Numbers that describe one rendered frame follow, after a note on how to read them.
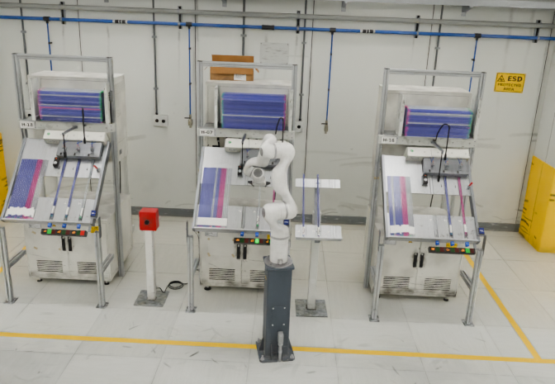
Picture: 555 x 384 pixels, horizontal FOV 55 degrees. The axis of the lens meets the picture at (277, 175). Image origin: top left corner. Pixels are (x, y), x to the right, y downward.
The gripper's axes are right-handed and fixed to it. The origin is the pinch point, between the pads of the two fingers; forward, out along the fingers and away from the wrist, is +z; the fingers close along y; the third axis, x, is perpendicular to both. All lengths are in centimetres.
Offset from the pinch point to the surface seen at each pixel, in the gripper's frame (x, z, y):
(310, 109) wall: -124, 134, -43
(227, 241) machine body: 37, 44, 26
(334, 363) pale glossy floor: 125, -1, -59
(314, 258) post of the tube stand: 50, 28, -45
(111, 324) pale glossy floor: 107, 26, 106
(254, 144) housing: -36.2, 9.3, 6.2
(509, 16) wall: -208, 77, -236
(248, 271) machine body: 59, 58, 8
